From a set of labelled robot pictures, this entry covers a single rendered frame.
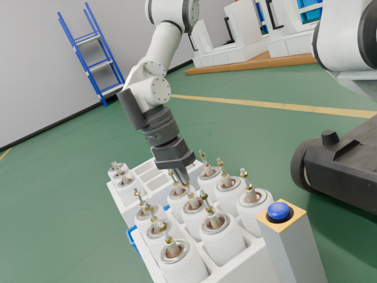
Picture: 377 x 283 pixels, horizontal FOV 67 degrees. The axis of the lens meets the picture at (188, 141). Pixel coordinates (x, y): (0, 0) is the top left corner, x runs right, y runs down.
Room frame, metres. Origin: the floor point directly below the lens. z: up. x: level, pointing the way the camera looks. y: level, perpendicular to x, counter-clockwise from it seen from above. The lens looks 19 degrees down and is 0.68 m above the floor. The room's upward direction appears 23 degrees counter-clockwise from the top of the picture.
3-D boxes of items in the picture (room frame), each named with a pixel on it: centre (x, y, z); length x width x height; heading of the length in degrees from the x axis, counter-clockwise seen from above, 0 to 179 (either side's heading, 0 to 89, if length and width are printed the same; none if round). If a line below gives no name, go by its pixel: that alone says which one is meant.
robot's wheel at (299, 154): (0.89, -0.39, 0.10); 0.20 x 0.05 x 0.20; 106
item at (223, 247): (0.60, 0.02, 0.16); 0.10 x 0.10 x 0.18
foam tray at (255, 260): (0.71, 0.05, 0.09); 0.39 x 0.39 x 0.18; 18
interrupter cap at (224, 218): (0.60, 0.02, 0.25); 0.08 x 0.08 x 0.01
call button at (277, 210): (0.46, -0.11, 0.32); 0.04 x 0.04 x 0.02
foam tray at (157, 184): (1.23, 0.22, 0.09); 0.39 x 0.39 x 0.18; 18
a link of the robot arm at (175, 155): (0.71, 0.05, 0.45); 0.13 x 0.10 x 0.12; 51
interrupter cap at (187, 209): (0.71, 0.05, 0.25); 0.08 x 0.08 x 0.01
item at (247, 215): (0.63, -0.09, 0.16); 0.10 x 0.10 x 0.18
